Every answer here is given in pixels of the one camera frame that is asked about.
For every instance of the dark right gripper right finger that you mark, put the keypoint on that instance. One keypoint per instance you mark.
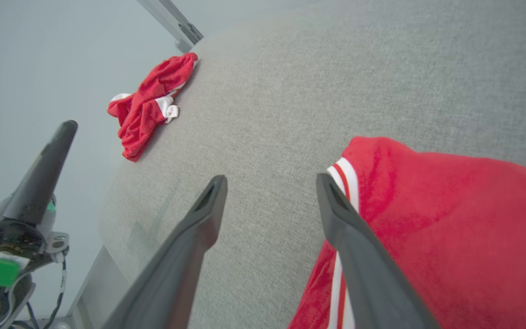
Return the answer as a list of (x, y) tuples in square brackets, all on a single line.
[(368, 274)]

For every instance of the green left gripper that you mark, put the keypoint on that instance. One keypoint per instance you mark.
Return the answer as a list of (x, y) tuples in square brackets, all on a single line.
[(12, 237)]

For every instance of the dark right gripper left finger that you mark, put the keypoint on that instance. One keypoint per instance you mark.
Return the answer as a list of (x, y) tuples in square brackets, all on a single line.
[(181, 265)]

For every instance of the red basketball jersey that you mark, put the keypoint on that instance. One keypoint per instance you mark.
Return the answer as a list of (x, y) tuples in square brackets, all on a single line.
[(464, 228)]

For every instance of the red shorts with white stripe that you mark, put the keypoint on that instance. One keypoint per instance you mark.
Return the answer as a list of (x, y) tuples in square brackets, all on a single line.
[(142, 114)]

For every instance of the grey fabric sofa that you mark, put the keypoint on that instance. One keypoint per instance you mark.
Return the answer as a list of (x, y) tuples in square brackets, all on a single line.
[(267, 114)]

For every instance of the grey partition post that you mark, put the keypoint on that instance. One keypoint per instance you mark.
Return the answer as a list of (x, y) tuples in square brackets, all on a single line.
[(171, 20)]

